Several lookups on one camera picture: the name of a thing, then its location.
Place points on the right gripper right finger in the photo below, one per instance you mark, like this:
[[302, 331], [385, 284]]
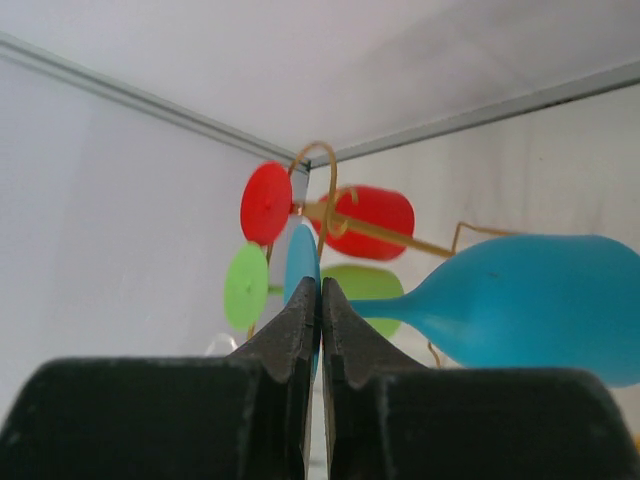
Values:
[[389, 417]]

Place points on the gold wire glass rack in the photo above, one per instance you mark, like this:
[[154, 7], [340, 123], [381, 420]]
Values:
[[359, 221]]

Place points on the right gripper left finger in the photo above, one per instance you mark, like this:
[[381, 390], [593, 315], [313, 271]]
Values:
[[240, 416]]

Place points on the red plastic wine glass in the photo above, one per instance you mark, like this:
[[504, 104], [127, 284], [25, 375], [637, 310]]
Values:
[[267, 204]]

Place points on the green plastic wine glass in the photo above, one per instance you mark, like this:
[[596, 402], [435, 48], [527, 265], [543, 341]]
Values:
[[247, 286]]

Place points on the rear clear wine glass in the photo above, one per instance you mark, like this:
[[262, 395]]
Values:
[[222, 344]]

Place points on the cyan plastic wine glass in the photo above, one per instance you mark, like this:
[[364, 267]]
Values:
[[530, 301]]

